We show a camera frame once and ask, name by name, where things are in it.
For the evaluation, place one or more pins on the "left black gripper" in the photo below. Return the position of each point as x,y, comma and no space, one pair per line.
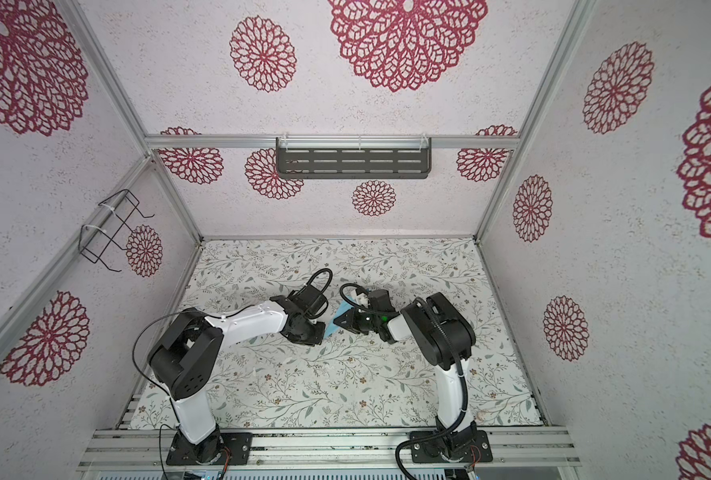
318,339

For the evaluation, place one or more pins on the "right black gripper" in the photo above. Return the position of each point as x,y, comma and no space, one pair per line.
354,316

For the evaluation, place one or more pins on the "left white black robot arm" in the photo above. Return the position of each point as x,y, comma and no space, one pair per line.
185,356

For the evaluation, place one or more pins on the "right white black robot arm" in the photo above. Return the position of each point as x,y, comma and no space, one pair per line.
445,339

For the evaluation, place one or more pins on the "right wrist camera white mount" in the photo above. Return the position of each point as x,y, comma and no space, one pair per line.
377,300

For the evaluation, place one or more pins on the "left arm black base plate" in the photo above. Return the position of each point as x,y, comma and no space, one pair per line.
226,448

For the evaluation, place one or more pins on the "dark grey slotted wall shelf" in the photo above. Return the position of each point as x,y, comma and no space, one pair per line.
353,160

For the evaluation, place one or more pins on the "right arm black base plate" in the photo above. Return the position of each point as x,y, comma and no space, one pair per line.
469,447

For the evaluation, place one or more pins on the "black wire wall rack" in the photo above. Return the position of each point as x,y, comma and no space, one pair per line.
98,236

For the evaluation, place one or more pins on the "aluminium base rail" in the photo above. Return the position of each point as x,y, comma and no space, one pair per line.
329,448

